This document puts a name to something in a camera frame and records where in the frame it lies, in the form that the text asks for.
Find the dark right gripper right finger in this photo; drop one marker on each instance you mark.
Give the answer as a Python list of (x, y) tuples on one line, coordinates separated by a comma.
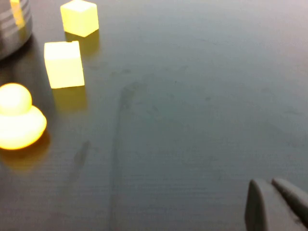
[(296, 197)]

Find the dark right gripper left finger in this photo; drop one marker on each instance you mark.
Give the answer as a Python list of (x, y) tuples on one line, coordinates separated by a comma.
[(264, 211)]

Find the stainless steel pot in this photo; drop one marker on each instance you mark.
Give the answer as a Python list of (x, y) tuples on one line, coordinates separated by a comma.
[(10, 36)]

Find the yellow cube block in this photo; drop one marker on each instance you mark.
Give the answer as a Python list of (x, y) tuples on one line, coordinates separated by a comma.
[(80, 19), (63, 65)]

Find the yellow rubber duck toy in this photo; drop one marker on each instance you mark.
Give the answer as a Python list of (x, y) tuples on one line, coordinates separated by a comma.
[(19, 125)]

